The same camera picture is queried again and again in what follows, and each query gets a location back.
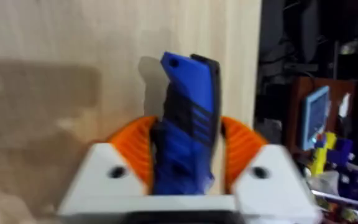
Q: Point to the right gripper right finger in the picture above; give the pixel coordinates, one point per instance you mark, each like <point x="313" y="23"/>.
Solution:
<point x="266" y="177"/>

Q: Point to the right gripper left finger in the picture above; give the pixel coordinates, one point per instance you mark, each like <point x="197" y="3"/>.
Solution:
<point x="104" y="174"/>

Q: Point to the yellow purple toy blocks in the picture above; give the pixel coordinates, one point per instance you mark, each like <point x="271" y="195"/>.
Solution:
<point x="328" y="152"/>

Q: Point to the light blue screen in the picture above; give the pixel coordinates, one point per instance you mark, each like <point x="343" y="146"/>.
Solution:
<point x="315" y="118"/>

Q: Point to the brown wooden cabinet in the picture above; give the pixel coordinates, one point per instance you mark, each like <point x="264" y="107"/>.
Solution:
<point x="340" y="102"/>

